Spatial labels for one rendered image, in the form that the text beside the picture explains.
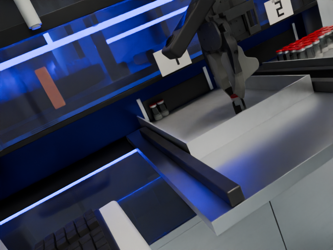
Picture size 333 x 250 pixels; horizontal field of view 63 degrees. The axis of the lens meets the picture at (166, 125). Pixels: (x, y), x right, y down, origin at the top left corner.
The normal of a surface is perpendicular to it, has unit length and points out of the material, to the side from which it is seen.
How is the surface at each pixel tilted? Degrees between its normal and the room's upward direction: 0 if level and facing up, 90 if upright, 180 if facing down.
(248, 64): 87
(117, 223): 0
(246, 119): 90
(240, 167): 0
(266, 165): 0
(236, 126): 90
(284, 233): 90
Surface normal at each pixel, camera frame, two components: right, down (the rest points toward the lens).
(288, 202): 0.33, 0.15
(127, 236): -0.39, -0.88
